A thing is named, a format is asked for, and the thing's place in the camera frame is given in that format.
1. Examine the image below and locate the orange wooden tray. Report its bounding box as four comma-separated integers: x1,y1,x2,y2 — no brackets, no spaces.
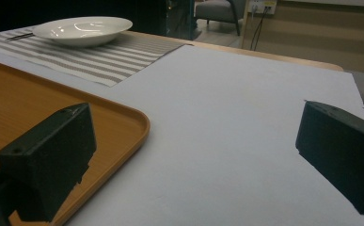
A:
0,58,151,226

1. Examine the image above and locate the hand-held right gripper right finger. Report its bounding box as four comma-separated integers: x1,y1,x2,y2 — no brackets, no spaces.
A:
294,100,364,218

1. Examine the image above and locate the white wall socket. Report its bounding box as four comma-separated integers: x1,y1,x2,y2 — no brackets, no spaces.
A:
248,0,278,16

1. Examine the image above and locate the white paper table cover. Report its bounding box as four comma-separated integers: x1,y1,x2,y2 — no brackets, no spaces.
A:
0,44,364,226

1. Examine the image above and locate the black power cable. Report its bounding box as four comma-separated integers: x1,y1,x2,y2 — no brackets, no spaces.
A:
249,5,272,52

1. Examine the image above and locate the grey armchair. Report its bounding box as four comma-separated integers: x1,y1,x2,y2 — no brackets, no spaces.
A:
194,0,247,37

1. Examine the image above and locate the grey striped placemat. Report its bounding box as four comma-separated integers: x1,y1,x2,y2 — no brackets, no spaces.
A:
0,25,193,88

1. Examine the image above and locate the white shallow bowl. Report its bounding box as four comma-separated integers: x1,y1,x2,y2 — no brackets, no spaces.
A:
32,16,134,48

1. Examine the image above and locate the dark metal utensil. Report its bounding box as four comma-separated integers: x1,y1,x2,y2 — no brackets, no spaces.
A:
5,32,36,42

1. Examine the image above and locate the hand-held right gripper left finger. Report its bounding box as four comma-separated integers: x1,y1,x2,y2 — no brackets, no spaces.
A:
0,102,97,223

